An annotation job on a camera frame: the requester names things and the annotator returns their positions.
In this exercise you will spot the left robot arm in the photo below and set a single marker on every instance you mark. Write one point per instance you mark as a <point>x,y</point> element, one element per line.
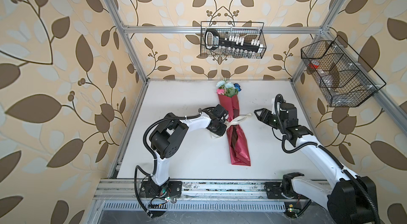
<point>162,139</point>

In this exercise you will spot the dark red wrapping paper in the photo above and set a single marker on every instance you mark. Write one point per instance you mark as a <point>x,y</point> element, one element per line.
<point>238,146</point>

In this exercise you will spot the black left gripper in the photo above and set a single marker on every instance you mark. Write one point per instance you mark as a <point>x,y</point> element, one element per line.
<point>222,131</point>

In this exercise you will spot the right wire basket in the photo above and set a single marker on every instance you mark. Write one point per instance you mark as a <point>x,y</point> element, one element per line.
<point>358,80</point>

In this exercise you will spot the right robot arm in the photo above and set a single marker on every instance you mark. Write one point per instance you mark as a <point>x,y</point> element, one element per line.
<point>348,197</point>

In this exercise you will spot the black tool in basket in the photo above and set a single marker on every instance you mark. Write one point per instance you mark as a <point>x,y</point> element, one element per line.
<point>238,40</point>

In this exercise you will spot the plastic bottle red cap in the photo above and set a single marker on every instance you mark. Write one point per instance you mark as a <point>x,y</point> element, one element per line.
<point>326,79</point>

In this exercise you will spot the light blue fake rose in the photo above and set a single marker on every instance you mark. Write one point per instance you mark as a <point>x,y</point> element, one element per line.
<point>230,90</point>

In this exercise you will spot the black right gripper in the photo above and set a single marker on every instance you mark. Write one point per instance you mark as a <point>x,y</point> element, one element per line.
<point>265,113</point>

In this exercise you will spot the wire basket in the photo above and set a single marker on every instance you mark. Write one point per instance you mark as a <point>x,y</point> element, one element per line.
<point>232,24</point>
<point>358,80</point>

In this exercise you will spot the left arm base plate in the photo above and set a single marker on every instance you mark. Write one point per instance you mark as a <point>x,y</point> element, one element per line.
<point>172,189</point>

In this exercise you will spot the cream ribbon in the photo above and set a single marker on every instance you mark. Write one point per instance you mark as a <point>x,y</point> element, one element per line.
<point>238,119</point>

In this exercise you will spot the back wire basket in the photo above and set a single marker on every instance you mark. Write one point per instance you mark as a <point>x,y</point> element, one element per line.
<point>232,24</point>

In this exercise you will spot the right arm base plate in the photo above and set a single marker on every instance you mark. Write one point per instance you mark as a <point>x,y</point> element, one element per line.
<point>275,190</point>

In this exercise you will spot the pink fake rose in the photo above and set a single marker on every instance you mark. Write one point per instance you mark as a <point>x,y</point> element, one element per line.
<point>221,91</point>

